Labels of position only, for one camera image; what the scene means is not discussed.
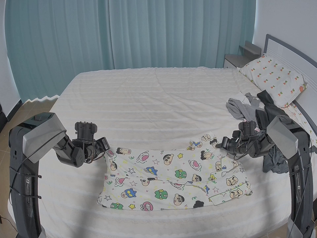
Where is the white printed pillow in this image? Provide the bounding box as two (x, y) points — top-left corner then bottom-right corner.
(237, 54), (308, 108)

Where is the blue-green curtain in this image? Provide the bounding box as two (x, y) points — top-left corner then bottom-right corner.
(5, 0), (257, 102)

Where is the grey bedside table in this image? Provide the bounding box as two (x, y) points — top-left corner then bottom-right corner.
(224, 40), (262, 69)

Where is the pile of clothes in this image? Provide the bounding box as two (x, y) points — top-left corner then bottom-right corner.
(226, 89), (317, 175)

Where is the white printed pyjama top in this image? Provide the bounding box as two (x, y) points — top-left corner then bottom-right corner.
(97, 132), (253, 211)

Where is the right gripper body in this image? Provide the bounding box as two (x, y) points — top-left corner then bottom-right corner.
(221, 136), (242, 156)

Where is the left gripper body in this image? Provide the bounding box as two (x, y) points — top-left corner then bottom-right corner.
(91, 137), (111, 159)

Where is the bed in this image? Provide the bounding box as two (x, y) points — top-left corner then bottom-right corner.
(7, 34), (317, 238)

